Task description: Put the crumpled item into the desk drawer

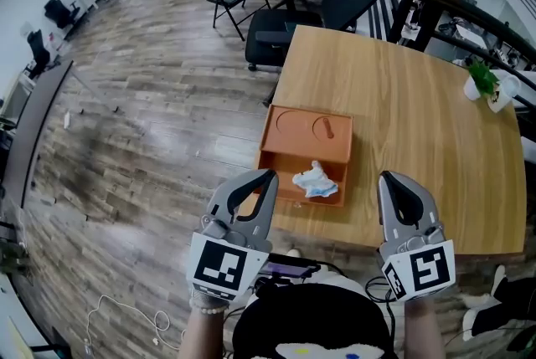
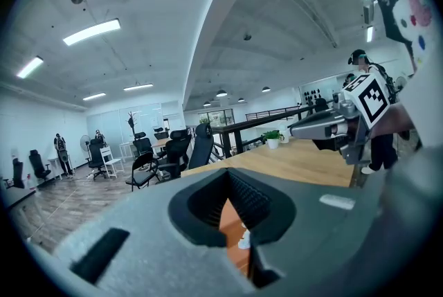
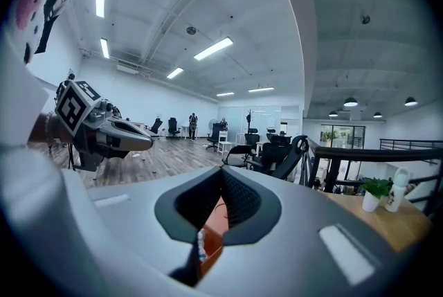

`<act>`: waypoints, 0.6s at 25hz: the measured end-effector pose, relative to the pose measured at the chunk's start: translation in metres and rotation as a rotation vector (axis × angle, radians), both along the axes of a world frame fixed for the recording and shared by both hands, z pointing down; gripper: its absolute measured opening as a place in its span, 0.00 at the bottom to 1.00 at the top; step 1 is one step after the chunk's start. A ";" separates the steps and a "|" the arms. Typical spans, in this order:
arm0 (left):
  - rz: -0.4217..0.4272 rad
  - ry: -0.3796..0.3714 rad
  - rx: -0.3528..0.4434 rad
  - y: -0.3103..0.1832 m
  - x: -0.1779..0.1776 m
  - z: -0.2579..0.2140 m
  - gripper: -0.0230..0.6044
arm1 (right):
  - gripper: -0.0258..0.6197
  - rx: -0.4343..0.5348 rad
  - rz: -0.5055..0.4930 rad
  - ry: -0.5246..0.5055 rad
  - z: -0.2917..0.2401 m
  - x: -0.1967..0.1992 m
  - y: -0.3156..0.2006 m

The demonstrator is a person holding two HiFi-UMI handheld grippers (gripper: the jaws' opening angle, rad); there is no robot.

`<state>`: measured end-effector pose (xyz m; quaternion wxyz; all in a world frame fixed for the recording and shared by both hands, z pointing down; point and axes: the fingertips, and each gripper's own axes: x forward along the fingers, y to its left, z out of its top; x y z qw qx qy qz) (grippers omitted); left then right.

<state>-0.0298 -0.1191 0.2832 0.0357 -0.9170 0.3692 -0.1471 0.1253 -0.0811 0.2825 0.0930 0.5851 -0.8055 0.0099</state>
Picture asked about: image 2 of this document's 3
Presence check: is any white side table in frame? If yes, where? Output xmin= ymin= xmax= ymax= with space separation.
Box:
xmin=47 ymin=156 xmax=64 ymax=181

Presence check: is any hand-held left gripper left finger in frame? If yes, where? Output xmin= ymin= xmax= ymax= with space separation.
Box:
xmin=54 ymin=166 xmax=260 ymax=297

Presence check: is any white wooden chair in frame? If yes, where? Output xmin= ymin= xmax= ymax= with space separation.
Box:
xmin=99 ymin=145 xmax=125 ymax=179

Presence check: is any black folding chair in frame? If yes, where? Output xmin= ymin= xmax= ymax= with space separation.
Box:
xmin=125 ymin=151 xmax=163 ymax=192

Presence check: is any wooden office table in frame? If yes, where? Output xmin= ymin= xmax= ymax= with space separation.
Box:
xmin=150 ymin=137 xmax=173 ymax=152

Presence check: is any black tall-back office chair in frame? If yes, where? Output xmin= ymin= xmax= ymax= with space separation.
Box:
xmin=188 ymin=122 xmax=216 ymax=171

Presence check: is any person's right forearm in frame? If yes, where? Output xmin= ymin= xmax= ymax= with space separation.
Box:
xmin=372 ymin=103 xmax=418 ymax=140

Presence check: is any standing fan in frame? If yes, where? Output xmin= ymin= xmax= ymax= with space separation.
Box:
xmin=80 ymin=134 xmax=92 ymax=165

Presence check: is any black coat rack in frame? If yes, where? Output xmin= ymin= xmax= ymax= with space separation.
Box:
xmin=126 ymin=111 xmax=138 ymax=143

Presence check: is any green plant in white pot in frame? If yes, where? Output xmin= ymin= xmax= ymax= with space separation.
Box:
xmin=262 ymin=129 xmax=283 ymax=150

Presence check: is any white and blue cloth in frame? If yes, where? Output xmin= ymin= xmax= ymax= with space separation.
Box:
xmin=237 ymin=222 xmax=252 ymax=250

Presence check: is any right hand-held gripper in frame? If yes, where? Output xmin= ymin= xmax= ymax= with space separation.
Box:
xmin=289 ymin=72 xmax=392 ymax=166

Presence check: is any orange drawer box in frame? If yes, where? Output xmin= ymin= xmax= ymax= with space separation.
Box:
xmin=218 ymin=198 xmax=251 ymax=276

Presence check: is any black mesh office chair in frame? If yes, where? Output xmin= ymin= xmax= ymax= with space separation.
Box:
xmin=157 ymin=129 xmax=193 ymax=183

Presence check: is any white frame desk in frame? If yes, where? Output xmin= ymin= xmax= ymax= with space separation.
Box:
xmin=119 ymin=141 xmax=136 ymax=164

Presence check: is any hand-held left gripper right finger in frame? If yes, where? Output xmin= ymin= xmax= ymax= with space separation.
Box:
xmin=226 ymin=166 xmax=381 ymax=290

